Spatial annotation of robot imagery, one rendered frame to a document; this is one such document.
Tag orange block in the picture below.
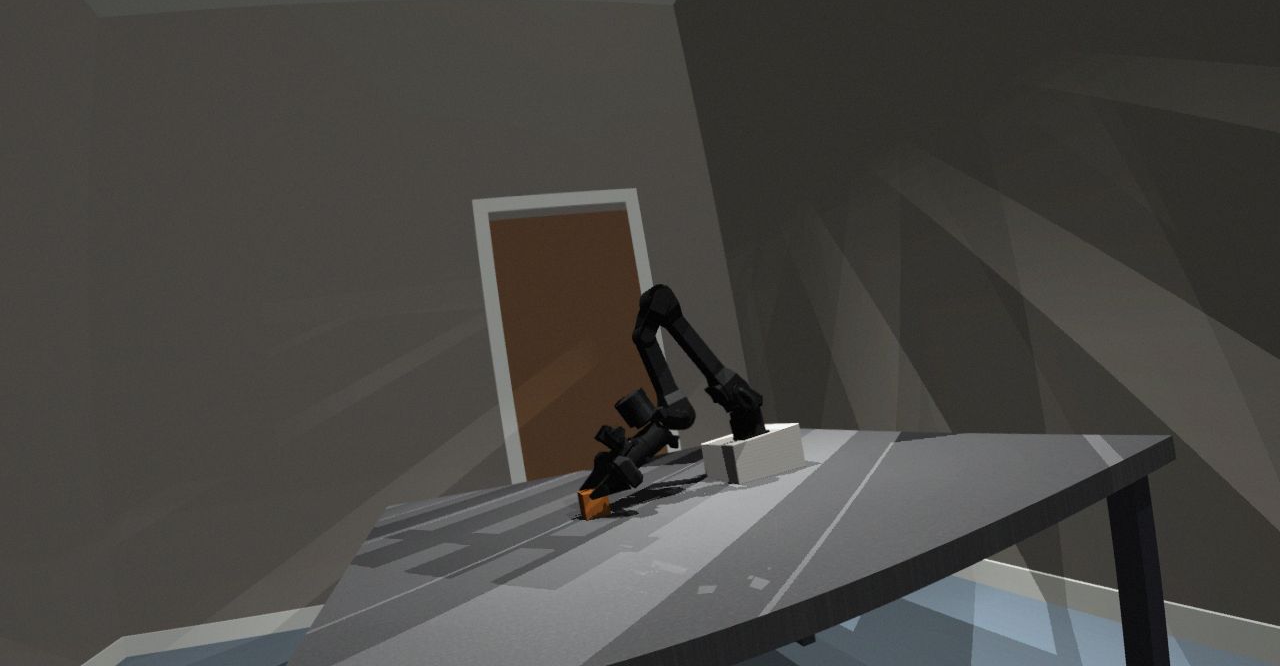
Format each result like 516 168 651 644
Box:
579 488 611 520

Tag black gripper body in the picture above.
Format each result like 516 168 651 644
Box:
595 435 654 488

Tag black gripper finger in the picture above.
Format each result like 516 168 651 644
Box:
589 464 631 500
580 459 608 491

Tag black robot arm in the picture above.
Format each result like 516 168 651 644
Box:
595 284 769 457

